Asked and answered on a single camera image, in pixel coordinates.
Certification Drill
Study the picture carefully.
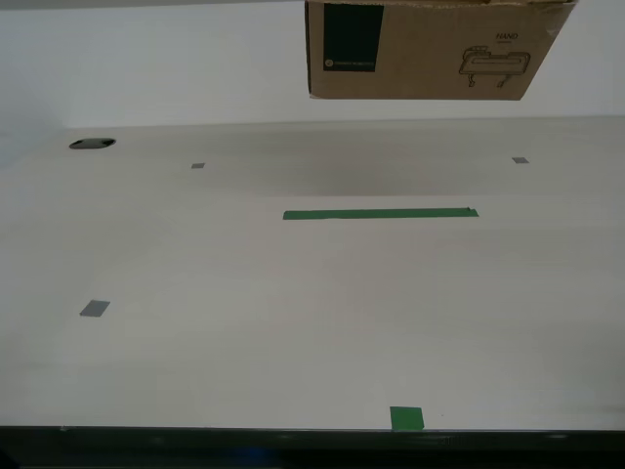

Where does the green tape strip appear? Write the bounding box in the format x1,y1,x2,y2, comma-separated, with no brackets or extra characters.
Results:
282,207,480,222

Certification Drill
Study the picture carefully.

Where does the green tape square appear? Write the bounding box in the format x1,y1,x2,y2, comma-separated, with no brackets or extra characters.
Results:
389,405,426,432

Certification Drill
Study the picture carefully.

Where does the brown cardboard box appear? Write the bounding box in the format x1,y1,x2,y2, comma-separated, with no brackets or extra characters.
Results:
304,0,580,102

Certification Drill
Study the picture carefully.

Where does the black oval table grommet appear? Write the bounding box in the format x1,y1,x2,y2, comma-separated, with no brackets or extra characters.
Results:
68,138,118,151

